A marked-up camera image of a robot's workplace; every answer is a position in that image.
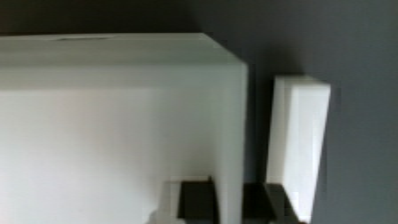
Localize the gripper right finger with metal tip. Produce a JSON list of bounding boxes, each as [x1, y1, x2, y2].
[[265, 183, 307, 224]]

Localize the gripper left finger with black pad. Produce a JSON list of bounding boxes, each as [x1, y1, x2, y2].
[[178, 180, 219, 224]]

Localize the white drawer cabinet box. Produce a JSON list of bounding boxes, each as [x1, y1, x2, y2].
[[0, 33, 247, 224]]

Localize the white U-shaped border frame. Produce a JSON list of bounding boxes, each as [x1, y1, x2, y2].
[[265, 76, 331, 224]]

